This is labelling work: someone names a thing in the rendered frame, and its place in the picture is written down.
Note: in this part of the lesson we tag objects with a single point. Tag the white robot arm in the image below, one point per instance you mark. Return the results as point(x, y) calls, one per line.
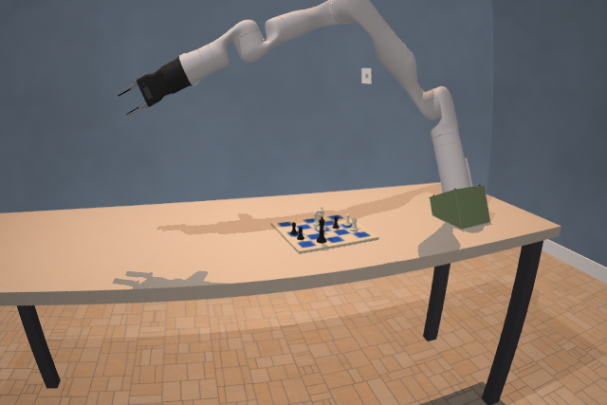
point(453, 167)

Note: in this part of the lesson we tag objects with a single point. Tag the blue and cream chessboard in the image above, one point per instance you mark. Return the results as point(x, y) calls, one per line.
point(342, 236)

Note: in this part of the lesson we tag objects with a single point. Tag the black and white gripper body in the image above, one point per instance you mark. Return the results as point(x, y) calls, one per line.
point(187, 70)

